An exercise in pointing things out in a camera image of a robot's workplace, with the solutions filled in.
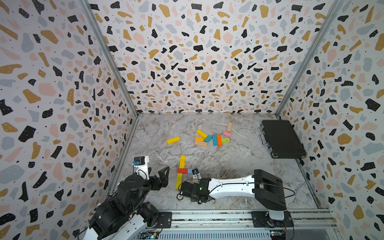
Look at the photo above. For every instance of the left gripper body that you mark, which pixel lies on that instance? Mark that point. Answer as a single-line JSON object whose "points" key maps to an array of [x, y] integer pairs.
{"points": [[146, 187]]}

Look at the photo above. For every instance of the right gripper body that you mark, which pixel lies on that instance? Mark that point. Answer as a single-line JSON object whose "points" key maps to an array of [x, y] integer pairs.
{"points": [[196, 200]]}

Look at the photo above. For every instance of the lime yellow block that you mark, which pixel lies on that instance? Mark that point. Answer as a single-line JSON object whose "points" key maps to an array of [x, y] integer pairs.
{"points": [[179, 180]]}

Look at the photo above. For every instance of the red block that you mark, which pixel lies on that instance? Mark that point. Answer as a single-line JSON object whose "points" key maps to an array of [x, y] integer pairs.
{"points": [[183, 171]]}

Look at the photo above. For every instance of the pink block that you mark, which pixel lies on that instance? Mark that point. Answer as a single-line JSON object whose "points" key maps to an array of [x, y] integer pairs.
{"points": [[227, 134]]}

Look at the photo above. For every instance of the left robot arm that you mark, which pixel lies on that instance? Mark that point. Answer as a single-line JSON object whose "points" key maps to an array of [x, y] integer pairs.
{"points": [[125, 214]]}

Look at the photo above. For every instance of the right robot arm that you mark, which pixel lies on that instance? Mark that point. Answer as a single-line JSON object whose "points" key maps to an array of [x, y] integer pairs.
{"points": [[266, 188]]}

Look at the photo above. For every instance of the circuit board with leds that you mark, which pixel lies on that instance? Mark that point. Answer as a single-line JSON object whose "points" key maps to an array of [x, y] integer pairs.
{"points": [[149, 236]]}

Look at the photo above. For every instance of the tan wooden block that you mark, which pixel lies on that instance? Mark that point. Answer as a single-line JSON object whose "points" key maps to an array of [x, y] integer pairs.
{"points": [[201, 144]]}

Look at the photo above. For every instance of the teal block upright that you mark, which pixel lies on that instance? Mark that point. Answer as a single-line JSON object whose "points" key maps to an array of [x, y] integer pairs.
{"points": [[215, 141]]}

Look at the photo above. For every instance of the teal block tilted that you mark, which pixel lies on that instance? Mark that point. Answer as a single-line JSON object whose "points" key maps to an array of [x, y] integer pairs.
{"points": [[208, 138]]}

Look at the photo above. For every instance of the orange block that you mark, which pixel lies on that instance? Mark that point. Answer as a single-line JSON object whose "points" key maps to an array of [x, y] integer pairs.
{"points": [[219, 140]]}

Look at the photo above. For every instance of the tan block upper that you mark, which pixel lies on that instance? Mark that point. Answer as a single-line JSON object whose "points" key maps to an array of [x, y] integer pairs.
{"points": [[229, 127]]}

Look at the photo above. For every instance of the black briefcase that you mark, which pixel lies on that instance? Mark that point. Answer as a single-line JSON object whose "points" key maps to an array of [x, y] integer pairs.
{"points": [[281, 140]]}

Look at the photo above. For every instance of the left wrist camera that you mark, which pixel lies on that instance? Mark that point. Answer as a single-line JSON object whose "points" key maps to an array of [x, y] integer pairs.
{"points": [[140, 166]]}

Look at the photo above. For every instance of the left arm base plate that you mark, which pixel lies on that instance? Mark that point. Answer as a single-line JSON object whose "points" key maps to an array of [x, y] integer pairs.
{"points": [[163, 221]]}

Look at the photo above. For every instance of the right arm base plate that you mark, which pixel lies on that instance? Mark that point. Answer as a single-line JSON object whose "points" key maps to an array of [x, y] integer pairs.
{"points": [[271, 219]]}

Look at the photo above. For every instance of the aluminium front rail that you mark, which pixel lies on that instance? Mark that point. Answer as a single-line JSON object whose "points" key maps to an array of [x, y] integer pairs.
{"points": [[223, 220]]}

